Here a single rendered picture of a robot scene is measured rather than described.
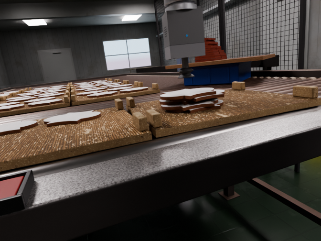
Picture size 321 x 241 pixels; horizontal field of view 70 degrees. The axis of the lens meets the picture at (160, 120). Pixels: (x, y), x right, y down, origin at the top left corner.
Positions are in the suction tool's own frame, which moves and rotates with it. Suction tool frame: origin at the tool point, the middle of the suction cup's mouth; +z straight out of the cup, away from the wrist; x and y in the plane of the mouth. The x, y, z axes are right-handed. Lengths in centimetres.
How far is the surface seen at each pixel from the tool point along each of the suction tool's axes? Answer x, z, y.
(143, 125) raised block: 15.5, 6.7, 13.2
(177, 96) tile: 5.1, 3.7, 3.8
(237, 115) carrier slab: 13.6, 8.1, -6.3
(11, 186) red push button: 28.3, 8.5, 31.0
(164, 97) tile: 3.2, 3.9, 6.7
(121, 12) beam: -701, -167, -13
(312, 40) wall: -313, -15, -321
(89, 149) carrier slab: 18.3, 8.8, 23.1
